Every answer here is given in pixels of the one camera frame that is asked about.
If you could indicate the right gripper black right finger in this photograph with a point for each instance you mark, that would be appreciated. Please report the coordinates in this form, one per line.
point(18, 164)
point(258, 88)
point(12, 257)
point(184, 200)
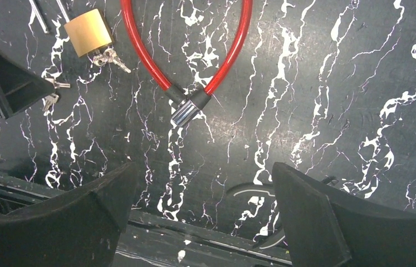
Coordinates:
point(325, 226)

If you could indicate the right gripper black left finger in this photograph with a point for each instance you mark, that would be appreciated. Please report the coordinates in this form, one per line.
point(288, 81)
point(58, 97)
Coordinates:
point(80, 227)

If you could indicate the brass padlock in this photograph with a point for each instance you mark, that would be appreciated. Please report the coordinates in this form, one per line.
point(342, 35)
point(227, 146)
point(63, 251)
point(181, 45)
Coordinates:
point(87, 32)

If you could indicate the red cable bike lock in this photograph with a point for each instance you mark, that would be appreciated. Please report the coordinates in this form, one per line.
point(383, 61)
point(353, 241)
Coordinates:
point(188, 50)

